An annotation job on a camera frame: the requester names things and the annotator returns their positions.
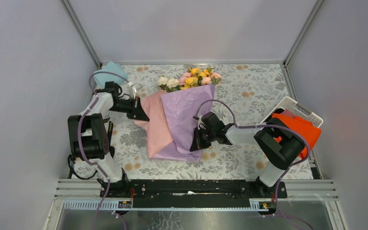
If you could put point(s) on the pink purple wrapping paper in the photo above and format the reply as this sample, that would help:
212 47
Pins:
170 129

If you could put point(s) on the yellow fake flower stem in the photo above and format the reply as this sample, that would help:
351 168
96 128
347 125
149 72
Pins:
207 71

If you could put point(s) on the white fake flower stem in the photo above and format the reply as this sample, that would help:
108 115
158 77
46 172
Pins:
168 84

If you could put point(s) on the black ribbon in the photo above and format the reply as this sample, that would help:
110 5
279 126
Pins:
80 169

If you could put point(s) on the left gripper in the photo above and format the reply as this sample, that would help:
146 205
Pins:
137 111

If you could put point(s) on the pink fake flower stem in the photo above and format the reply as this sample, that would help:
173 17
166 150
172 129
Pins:
189 80

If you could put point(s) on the orange cloth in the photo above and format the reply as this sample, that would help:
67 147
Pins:
302 126

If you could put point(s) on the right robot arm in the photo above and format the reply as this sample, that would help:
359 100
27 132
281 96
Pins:
280 144

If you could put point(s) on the white plastic basket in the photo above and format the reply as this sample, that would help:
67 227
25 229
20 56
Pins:
287 103

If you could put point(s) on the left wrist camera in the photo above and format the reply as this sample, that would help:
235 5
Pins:
132 90

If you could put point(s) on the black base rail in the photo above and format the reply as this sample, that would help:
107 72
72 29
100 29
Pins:
192 193

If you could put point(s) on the floral tablecloth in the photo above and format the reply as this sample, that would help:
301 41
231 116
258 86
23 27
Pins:
248 91

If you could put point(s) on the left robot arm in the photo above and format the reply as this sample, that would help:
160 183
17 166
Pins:
88 131

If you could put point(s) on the pink cloth in basket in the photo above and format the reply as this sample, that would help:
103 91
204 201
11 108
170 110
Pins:
288 113

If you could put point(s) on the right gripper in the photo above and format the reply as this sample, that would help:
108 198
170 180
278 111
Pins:
198 143

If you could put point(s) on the light blue folded towel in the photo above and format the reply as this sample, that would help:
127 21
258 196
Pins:
110 72

